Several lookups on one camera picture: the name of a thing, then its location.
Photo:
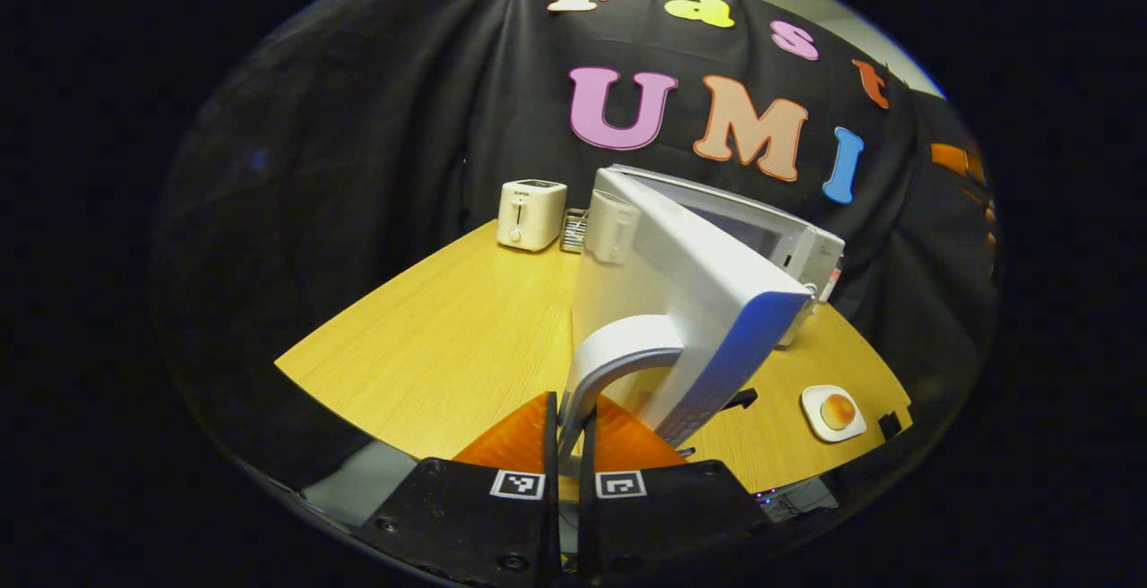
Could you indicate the black table edge clamp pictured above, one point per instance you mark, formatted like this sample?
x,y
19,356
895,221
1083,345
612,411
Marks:
x,y
889,427

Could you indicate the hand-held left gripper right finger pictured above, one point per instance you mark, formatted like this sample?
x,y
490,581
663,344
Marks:
x,y
587,498

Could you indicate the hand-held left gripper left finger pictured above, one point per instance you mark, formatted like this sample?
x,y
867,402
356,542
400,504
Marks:
x,y
552,480

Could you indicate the small white plate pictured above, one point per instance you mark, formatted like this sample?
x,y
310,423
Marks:
x,y
814,422

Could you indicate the white microwave oven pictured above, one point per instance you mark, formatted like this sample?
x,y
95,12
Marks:
x,y
681,301

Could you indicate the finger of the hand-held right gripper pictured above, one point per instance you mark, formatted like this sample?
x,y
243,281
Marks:
x,y
959,160

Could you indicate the round golden bread bun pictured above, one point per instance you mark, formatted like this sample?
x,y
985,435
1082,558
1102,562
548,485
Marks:
x,y
838,410

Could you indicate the white toaster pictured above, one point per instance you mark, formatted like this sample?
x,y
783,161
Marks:
x,y
530,213

